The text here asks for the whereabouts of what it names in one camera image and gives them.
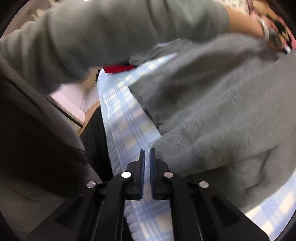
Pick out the grey zip sweater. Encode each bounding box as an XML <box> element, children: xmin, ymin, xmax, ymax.
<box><xmin>129</xmin><ymin>34</ymin><xmax>295</xmax><ymax>212</ymax></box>

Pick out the grey sleeved left forearm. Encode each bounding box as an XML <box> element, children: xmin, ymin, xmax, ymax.
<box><xmin>1</xmin><ymin>1</ymin><xmax>230</xmax><ymax>95</ymax></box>

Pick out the person left hand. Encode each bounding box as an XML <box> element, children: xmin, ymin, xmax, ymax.
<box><xmin>226</xmin><ymin>7</ymin><xmax>287</xmax><ymax>51</ymax></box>

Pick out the blue plaid bed blanket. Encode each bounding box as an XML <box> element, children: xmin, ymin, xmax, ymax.
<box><xmin>97</xmin><ymin>55</ymin><xmax>295</xmax><ymax>240</ymax></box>

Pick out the red folded garment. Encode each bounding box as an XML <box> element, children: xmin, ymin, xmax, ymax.
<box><xmin>103</xmin><ymin>65</ymin><xmax>135</xmax><ymax>74</ymax></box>

